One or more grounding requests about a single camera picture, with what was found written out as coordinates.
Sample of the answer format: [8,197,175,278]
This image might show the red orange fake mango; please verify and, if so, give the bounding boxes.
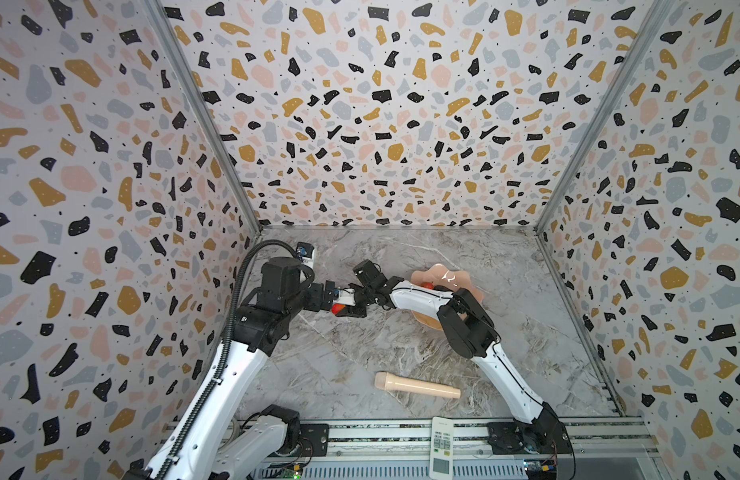
[331,303,346,316]

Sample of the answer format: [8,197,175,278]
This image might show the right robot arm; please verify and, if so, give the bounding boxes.
[323,260,573,455]

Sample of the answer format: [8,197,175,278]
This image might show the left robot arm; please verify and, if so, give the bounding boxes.
[124,244,328,479]

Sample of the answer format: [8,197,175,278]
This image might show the pink scalloped fruit bowl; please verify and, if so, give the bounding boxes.
[410,264,484,304]

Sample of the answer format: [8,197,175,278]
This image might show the white remote control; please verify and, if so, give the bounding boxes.
[429,417,455,480]

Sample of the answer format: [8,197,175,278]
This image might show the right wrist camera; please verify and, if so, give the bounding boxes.
[335,288,356,306]

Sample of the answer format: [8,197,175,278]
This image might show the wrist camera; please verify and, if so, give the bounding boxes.
[296,242,316,268]
[335,288,356,306]

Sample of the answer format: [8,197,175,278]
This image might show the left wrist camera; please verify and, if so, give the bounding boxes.
[296,242,316,268]

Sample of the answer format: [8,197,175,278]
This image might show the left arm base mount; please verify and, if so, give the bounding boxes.
[268,423,330,459]

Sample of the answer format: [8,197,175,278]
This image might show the aluminium front rail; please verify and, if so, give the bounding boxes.
[150,416,671,480]

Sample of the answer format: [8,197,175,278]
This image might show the black corrugated cable conduit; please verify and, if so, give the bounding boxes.
[147,239,299,480]

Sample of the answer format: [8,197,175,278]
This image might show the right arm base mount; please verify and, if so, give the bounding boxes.
[487,421,572,456]

